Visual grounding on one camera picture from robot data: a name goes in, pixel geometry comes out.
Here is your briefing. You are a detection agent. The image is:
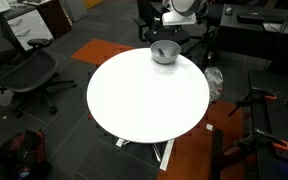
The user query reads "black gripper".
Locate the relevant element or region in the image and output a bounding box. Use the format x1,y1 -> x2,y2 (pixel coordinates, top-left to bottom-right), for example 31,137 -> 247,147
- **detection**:
153,16 -> 164,34

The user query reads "grey bowl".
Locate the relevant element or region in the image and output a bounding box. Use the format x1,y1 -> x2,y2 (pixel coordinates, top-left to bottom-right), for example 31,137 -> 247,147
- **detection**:
150,39 -> 182,65

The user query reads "white plastic bag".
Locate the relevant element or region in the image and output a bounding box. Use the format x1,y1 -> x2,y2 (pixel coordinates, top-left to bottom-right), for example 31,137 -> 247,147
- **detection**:
203,66 -> 224,104

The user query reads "grey panel board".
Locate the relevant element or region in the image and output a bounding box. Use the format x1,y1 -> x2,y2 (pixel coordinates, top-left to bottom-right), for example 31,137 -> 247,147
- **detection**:
58,0 -> 89,23

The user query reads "black keyboard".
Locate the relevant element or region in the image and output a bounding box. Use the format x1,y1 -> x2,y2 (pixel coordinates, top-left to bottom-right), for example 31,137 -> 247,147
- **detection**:
237,12 -> 266,25

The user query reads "black office desk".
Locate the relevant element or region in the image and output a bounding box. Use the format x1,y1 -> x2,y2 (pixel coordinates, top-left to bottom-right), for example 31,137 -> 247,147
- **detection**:
217,3 -> 288,69

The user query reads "brown wooden cabinet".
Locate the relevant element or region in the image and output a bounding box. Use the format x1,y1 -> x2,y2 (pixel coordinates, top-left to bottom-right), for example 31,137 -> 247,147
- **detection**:
36,0 -> 73,39

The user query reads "white drawer cabinet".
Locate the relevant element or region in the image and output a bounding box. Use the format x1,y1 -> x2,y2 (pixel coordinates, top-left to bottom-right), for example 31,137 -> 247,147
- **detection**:
7,9 -> 55,51

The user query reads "white table base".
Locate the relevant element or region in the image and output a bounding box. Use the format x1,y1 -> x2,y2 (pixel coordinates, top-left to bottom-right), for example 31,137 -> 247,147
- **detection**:
115,136 -> 176,172

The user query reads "black mesh office chair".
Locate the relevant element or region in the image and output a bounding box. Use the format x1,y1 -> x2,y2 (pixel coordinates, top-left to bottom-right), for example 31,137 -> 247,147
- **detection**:
0,4 -> 78,118

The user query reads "dark workbench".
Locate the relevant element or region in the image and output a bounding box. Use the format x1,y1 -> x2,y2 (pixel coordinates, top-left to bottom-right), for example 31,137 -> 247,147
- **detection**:
210,69 -> 288,180

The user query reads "red and black bag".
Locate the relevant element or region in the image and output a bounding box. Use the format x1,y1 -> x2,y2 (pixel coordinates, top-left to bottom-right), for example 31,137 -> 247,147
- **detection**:
0,129 -> 52,180

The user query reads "orange handled bar clamp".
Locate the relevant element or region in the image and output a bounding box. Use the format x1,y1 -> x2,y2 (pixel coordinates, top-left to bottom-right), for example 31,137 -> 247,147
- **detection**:
227,87 -> 278,118
233,128 -> 288,154

